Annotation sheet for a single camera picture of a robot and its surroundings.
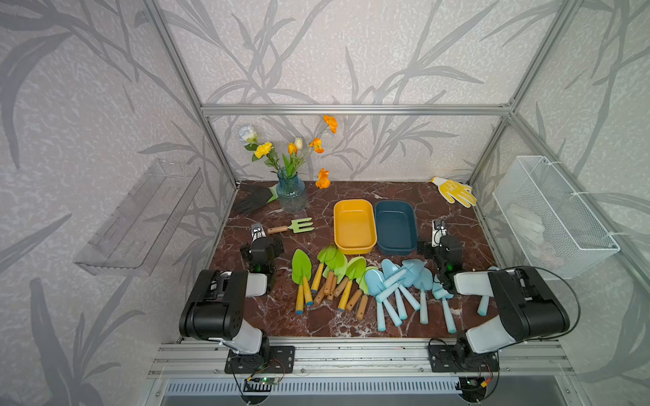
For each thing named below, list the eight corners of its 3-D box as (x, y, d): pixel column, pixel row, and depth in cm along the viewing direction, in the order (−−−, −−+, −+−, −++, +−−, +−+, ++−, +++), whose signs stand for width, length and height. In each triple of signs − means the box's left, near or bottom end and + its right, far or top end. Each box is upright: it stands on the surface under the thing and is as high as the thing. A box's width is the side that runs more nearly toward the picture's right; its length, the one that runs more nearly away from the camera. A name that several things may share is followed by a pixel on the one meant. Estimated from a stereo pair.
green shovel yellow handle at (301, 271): (293, 315, 84) (292, 312, 82) (293, 253, 99) (292, 249, 97) (314, 312, 84) (313, 310, 82) (311, 251, 99) (310, 247, 97)
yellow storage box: (333, 255, 98) (332, 246, 93) (334, 208, 113) (334, 199, 109) (375, 255, 98) (377, 246, 93) (371, 208, 114) (372, 199, 109)
